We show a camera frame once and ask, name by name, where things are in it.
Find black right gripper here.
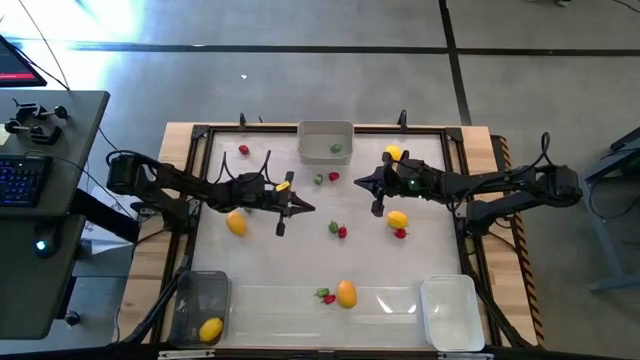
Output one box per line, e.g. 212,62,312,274
353,150,431,218

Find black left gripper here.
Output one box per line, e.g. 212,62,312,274
263,171,317,238

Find white plastic basket with handles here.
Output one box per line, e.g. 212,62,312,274
296,119,356,167

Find transparent grey plastic bin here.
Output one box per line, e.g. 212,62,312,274
168,269,233,348

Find white rectangular plastic tub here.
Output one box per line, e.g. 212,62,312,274
419,273,487,353

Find yellow-black hazard tape strip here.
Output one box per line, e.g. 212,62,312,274
497,134,546,346

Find black desk leg bar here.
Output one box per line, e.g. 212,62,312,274
74,189,141,244

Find white paper sheets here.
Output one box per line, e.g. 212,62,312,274
82,192,139,256

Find black screw clamp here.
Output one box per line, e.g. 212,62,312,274
12,98,69,124
3,118,64,146

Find dark grey desk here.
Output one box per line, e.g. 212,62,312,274
0,89,111,341

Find black backlit keyboard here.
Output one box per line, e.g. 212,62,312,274
0,153,54,209

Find dark computer monitor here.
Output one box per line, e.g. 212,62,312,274
0,33,49,89

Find black metal table frame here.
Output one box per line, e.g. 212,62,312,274
149,122,506,351

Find grey metal stand frame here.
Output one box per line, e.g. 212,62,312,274
582,127,640,294

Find thin black cable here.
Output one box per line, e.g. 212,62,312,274
17,0,71,92

